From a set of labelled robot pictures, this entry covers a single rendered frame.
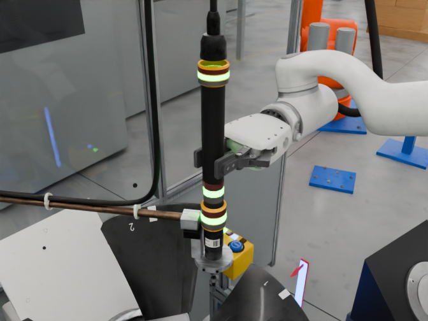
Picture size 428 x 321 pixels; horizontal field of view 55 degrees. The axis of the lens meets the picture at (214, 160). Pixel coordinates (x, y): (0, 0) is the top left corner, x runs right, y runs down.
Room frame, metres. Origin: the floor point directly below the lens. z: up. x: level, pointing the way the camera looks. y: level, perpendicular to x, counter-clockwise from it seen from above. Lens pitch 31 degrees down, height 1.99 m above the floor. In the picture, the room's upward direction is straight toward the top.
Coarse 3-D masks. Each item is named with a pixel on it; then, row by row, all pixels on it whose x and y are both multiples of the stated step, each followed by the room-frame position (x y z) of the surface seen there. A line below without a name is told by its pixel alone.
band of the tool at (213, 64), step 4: (224, 60) 0.57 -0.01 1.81; (200, 64) 0.55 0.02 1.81; (204, 64) 0.57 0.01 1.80; (208, 64) 0.57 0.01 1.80; (212, 64) 0.58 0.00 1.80; (216, 64) 0.58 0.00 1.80; (220, 64) 0.57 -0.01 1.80; (224, 64) 0.57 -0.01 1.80; (228, 64) 0.55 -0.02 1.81; (204, 68) 0.54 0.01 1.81; (208, 68) 0.53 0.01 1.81; (212, 68) 0.53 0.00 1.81; (216, 68) 0.53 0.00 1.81; (220, 68) 0.54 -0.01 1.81; (224, 68) 0.54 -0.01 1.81; (228, 72) 0.55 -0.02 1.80; (204, 80) 0.54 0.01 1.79; (220, 80) 0.54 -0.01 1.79
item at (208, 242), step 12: (216, 12) 0.55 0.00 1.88; (216, 24) 0.55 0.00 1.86; (204, 36) 0.55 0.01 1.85; (216, 36) 0.54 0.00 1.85; (204, 48) 0.54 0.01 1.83; (216, 48) 0.54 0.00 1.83; (204, 60) 0.54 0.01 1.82; (216, 60) 0.54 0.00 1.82; (204, 240) 0.55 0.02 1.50; (216, 240) 0.54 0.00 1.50; (204, 252) 0.55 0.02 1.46; (216, 252) 0.54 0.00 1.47
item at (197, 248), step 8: (184, 216) 0.56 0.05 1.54; (200, 216) 0.57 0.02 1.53; (184, 224) 0.55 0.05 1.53; (192, 224) 0.55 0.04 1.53; (200, 224) 0.56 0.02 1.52; (184, 232) 0.54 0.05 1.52; (192, 232) 0.54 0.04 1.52; (200, 232) 0.54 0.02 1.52; (192, 240) 0.55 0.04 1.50; (200, 240) 0.54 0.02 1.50; (192, 248) 0.55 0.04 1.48; (200, 248) 0.54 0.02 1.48; (224, 248) 0.57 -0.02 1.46; (192, 256) 0.55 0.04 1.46; (200, 256) 0.54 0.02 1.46; (224, 256) 0.55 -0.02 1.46; (232, 256) 0.55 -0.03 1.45; (200, 264) 0.53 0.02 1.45; (208, 264) 0.53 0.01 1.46; (216, 264) 0.53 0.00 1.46; (224, 264) 0.53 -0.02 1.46; (208, 272) 0.52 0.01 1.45; (216, 272) 0.52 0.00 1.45
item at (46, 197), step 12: (144, 0) 0.57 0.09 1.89; (216, 0) 0.55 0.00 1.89; (156, 96) 0.57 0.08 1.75; (156, 108) 0.57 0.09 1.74; (156, 120) 0.56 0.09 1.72; (156, 132) 0.56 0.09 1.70; (156, 144) 0.56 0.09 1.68; (156, 156) 0.56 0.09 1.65; (156, 168) 0.56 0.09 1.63; (156, 180) 0.56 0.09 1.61; (0, 192) 0.61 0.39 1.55; (12, 192) 0.61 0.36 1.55; (24, 192) 0.61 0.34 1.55; (96, 204) 0.58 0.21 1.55; (108, 204) 0.58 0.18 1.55; (120, 204) 0.58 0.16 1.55; (132, 204) 0.57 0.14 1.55
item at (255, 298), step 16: (256, 272) 0.77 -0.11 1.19; (240, 288) 0.72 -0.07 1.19; (256, 288) 0.72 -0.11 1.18; (272, 288) 0.73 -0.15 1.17; (224, 304) 0.67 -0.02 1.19; (240, 304) 0.67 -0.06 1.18; (256, 304) 0.67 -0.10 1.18; (272, 304) 0.68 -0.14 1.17; (288, 304) 0.69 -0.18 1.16; (224, 320) 0.62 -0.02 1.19; (240, 320) 0.62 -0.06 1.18; (256, 320) 0.63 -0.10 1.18; (272, 320) 0.63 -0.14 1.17; (288, 320) 0.65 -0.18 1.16; (304, 320) 0.66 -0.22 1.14
